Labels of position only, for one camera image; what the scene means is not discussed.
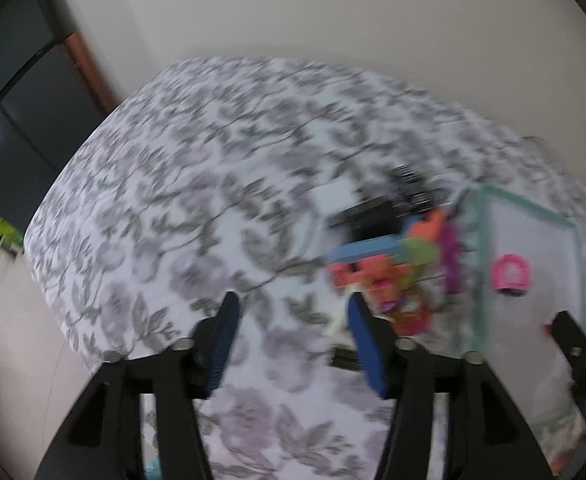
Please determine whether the yellow-green plastic block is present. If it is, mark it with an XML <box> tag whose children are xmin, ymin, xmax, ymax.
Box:
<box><xmin>400</xmin><ymin>237</ymin><xmax>439</xmax><ymax>266</ymax></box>

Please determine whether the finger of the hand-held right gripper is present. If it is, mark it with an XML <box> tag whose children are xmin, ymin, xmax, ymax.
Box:
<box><xmin>548</xmin><ymin>311</ymin><xmax>586</xmax><ymax>411</ymax></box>

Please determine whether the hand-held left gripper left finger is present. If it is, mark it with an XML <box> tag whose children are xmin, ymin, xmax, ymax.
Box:
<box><xmin>35</xmin><ymin>291</ymin><xmax>241</xmax><ymax>480</ymax></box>

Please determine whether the orange plastic block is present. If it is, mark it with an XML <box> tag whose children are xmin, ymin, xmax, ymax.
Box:
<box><xmin>405</xmin><ymin>208</ymin><xmax>446</xmax><ymax>241</ymax></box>

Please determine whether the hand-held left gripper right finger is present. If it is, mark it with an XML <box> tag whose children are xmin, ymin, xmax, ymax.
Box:
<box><xmin>347</xmin><ymin>292</ymin><xmax>559</xmax><ymax>480</ymax></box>

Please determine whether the pink and orange toy figure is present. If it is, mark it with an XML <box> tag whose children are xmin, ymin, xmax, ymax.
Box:
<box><xmin>373</xmin><ymin>262</ymin><xmax>414</xmax><ymax>311</ymax></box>

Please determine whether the dark wardrobe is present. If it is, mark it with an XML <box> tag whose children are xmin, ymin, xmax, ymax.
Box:
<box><xmin>0</xmin><ymin>0</ymin><xmax>118</xmax><ymax>233</ymax></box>

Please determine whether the black toy car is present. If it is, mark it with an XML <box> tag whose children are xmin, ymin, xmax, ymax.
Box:
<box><xmin>329</xmin><ymin>199</ymin><xmax>405</xmax><ymax>242</ymax></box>

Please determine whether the floral grey white blanket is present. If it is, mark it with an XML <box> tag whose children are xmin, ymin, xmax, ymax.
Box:
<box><xmin>23</xmin><ymin>55</ymin><xmax>586</xmax><ymax>480</ymax></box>

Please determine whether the pink plastic ring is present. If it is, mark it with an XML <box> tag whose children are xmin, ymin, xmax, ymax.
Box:
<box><xmin>490</xmin><ymin>254</ymin><xmax>530</xmax><ymax>297</ymax></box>

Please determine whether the blue plastic block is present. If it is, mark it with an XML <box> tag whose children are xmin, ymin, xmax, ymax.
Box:
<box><xmin>334</xmin><ymin>236</ymin><xmax>401</xmax><ymax>262</ymax></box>

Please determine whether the magenta translucent plastic case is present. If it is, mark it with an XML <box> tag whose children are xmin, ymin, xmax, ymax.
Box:
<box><xmin>440</xmin><ymin>221</ymin><xmax>463</xmax><ymax>295</ymax></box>

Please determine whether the clear plastic container green rim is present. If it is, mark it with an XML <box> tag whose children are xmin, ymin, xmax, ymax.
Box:
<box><xmin>456</xmin><ymin>185</ymin><xmax>586</xmax><ymax>463</ymax></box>

